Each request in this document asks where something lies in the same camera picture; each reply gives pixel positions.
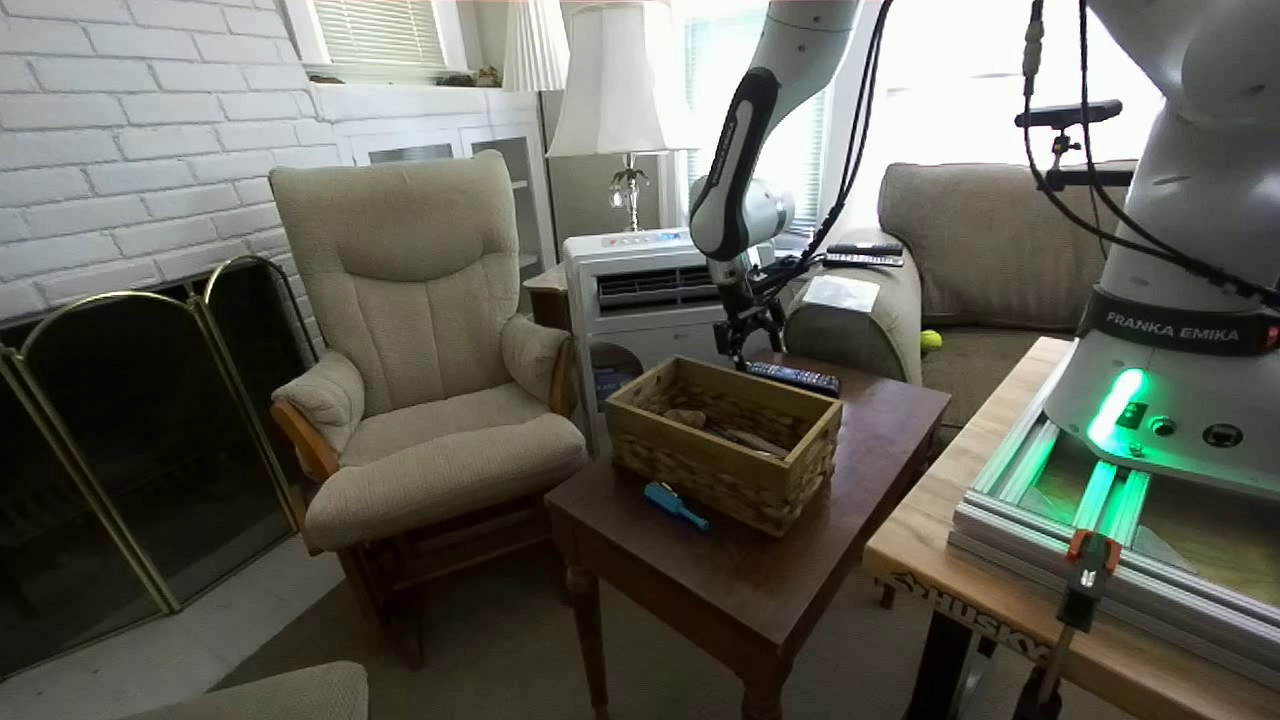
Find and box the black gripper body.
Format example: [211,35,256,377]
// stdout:
[714,262,786,361]

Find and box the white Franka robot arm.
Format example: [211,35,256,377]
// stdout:
[690,0,1280,497]

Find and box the white portable air conditioner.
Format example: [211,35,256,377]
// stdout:
[564,228,719,452]

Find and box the large black remote control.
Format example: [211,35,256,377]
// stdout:
[744,361,842,397]

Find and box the woven wicker basket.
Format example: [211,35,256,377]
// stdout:
[604,356,843,535]

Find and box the yellow tennis ball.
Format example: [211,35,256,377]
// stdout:
[920,327,945,353]

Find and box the blue plastic toy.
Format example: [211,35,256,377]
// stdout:
[645,481,707,533]

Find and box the white table lamp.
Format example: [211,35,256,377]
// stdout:
[553,0,696,224]

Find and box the beige sofa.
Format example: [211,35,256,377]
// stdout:
[787,163,1109,433]

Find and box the dark wooden side table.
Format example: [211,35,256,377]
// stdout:
[548,367,947,720]

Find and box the light wooden robot table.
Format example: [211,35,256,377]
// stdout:
[863,337,1280,720]

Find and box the beige glider armchair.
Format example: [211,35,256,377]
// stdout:
[270,152,588,655]

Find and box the white built-in cabinet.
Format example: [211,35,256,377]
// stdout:
[311,86,557,278]

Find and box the black brass fireplace screen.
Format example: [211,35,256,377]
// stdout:
[0,257,311,675]

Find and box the black camera stand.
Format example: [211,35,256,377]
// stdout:
[1014,98,1138,191]

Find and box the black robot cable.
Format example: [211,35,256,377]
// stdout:
[1014,0,1280,313]

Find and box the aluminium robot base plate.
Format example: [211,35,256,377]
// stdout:
[947,397,1280,672]

